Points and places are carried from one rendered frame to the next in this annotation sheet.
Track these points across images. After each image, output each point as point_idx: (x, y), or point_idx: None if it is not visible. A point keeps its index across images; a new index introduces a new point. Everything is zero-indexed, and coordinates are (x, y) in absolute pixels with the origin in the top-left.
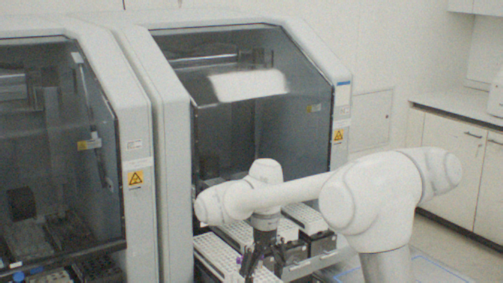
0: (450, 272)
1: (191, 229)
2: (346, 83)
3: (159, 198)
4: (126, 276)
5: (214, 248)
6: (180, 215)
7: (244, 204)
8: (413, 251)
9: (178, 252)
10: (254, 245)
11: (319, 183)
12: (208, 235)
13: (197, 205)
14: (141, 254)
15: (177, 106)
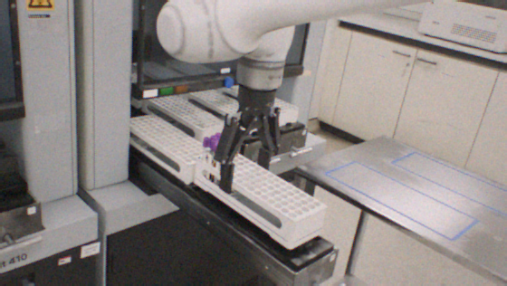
0: (458, 170)
1: (129, 101)
2: None
3: (81, 45)
4: (23, 165)
5: (160, 133)
6: (112, 76)
7: (258, 15)
8: (406, 147)
9: (108, 134)
10: (241, 114)
11: None
12: (148, 118)
13: (166, 19)
14: (49, 130)
15: None
